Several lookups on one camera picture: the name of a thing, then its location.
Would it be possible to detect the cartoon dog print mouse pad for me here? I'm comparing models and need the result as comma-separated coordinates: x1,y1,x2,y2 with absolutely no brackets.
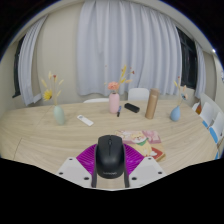
115,129,167,163

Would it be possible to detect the white remote control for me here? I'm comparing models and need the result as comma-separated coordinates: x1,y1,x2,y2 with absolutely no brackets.
76,114,95,127

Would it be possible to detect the blue vase with dried flowers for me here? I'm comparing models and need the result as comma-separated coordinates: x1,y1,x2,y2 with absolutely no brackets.
169,75,190,122

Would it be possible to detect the green vase with yellow flowers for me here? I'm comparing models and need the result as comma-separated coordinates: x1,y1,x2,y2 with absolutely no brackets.
40,70,66,126

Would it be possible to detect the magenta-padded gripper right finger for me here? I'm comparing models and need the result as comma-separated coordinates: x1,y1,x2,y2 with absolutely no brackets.
123,143,167,188

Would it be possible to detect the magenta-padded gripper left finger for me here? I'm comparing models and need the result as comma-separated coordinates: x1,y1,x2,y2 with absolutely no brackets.
55,143,98,188

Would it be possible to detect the pink vase with orange flowers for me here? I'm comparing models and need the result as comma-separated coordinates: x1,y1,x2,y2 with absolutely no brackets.
105,64,136,115

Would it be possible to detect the dark window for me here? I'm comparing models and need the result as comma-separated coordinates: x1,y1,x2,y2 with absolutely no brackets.
175,26,198,90
12,34,26,99

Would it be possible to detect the gold thermos bottle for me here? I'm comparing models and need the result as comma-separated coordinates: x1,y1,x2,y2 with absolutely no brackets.
144,87,161,120

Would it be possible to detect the black computer mouse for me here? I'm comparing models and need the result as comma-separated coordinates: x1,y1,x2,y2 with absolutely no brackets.
94,134,127,180

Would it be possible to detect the black rectangular box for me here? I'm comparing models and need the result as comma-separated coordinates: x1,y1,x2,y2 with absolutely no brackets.
123,102,141,114

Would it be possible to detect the wide white curtain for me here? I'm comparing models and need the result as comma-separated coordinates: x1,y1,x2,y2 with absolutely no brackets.
75,0,184,98

